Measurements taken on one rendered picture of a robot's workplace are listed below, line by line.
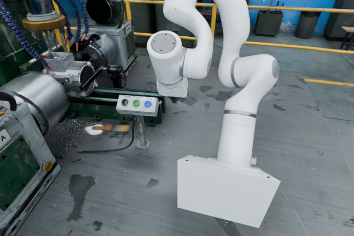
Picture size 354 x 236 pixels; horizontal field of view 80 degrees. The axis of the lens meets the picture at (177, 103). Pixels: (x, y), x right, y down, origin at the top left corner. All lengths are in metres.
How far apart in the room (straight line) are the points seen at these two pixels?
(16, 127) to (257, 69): 0.84
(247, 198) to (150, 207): 0.36
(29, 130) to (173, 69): 0.59
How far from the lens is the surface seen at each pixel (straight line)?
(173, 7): 0.61
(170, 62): 0.51
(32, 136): 0.94
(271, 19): 5.53
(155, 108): 0.88
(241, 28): 0.82
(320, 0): 6.17
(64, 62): 1.24
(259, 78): 0.78
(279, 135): 1.24
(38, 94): 1.00
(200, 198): 0.79
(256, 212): 0.81
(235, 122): 0.78
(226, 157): 0.78
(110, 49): 1.48
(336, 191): 1.12
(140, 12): 4.39
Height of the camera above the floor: 1.57
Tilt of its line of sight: 35 degrees down
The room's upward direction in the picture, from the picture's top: straight up
